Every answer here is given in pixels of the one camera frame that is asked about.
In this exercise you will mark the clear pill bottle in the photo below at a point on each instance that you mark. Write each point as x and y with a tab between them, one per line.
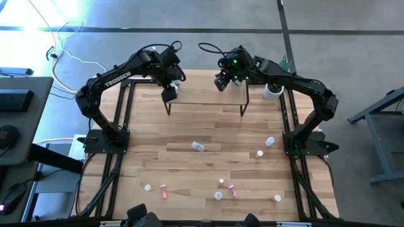
198	146

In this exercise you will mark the black floor tape line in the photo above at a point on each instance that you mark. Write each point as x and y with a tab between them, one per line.
282	19
189	30

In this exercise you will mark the slim white pill bottle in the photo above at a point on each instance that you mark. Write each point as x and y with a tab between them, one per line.
269	141

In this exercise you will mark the black round case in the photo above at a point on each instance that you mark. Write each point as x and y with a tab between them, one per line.
8	137

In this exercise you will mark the yellow pill bottle white cap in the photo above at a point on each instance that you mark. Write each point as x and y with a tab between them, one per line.
147	188

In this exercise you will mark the grey desk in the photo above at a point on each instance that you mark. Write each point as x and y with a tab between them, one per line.
31	126

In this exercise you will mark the grey metal table frame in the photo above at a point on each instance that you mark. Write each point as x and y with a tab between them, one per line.
375	140

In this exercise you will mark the snake plant in white pot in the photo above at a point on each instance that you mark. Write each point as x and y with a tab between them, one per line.
271	93

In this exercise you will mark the black desk crossbar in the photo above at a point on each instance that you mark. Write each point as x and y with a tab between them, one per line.
53	159

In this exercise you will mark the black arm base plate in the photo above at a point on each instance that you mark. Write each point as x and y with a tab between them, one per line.
94	146
318	148

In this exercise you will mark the black rectangular device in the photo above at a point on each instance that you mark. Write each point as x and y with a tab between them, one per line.
15	100

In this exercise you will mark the pink pill bottle white cap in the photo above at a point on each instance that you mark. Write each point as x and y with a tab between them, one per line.
259	154
163	191
233	191
218	195

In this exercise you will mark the silver frame bracket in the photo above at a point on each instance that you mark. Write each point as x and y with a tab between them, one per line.
110	223
293	224

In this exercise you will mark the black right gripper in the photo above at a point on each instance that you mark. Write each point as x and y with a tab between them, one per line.
222	82

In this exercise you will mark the dark flat device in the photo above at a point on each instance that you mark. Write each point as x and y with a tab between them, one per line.
15	71

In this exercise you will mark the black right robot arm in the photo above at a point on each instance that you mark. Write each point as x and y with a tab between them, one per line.
303	82

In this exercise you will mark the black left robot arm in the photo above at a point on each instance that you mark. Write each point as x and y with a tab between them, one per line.
116	79

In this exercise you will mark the orange pill bottle white cap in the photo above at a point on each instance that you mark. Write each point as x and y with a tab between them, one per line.
221	181
276	198

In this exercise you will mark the white flat box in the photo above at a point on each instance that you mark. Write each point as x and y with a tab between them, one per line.
75	151

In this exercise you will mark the black computer mouse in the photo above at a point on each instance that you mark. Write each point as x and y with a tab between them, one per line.
12	197

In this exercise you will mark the wooden shelf black metal frame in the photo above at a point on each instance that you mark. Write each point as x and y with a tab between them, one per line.
205	91

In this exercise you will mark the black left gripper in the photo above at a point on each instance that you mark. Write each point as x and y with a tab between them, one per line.
169	94

